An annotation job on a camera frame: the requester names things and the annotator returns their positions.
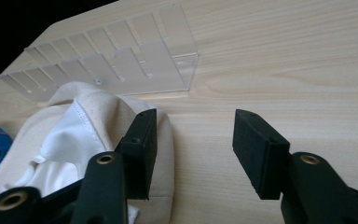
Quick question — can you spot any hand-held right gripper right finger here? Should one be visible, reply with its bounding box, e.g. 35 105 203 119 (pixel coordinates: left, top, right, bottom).
232 108 292 201

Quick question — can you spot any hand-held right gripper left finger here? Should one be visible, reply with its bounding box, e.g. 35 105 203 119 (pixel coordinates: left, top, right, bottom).
115 107 158 201

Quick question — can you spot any beige cap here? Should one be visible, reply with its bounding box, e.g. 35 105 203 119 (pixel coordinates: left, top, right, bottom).
0 81 175 224

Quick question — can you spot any clear acrylic slotted rack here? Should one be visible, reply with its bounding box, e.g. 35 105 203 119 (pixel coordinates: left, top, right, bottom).
0 3 200 102

